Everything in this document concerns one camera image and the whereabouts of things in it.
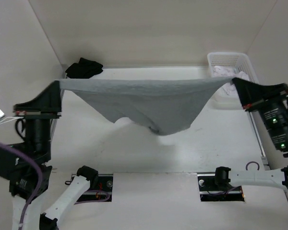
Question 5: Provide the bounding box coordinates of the folded black tank top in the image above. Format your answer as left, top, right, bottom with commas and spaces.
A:
65, 57, 103, 79

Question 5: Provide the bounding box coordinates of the right metal table rail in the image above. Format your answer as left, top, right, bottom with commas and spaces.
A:
249, 113, 270, 170

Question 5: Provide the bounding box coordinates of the metal table rail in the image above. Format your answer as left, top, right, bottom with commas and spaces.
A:
50, 64, 69, 140
249, 113, 270, 170

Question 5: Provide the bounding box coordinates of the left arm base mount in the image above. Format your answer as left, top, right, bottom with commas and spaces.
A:
77, 174, 114, 203

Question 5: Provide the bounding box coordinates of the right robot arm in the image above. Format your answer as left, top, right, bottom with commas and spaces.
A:
213, 78, 288, 191

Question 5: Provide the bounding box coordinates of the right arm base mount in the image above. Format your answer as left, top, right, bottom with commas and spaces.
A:
197, 173, 245, 202

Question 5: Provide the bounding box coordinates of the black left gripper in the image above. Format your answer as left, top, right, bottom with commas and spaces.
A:
15, 79, 64, 162

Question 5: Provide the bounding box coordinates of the pink tank top in basket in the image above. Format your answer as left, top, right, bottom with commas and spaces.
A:
213, 66, 250, 97

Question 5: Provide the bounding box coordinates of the white plastic laundry basket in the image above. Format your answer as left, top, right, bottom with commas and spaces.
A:
207, 52, 258, 108

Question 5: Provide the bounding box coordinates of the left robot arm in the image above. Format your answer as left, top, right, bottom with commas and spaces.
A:
0, 80, 98, 230

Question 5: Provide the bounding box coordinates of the grey tank top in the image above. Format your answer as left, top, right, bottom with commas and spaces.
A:
60, 77, 232, 136

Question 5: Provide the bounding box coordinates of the left metal table rail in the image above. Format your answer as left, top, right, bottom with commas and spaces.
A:
50, 64, 69, 140

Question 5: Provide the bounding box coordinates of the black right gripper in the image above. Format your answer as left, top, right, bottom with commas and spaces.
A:
232, 75, 288, 149

